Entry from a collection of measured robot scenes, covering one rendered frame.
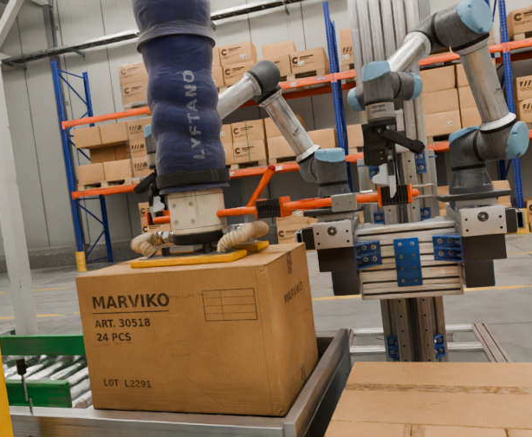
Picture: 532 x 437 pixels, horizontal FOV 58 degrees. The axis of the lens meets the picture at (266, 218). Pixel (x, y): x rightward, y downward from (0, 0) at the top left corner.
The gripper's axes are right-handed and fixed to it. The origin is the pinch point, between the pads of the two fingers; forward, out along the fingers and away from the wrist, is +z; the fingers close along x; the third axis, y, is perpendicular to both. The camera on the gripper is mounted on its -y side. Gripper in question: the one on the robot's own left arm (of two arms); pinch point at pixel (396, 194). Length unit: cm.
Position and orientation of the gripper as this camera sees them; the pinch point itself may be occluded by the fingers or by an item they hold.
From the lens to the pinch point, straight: 134.7
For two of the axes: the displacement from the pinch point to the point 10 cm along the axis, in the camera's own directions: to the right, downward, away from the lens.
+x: -3.3, 0.9, -9.4
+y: -9.4, 0.9, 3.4
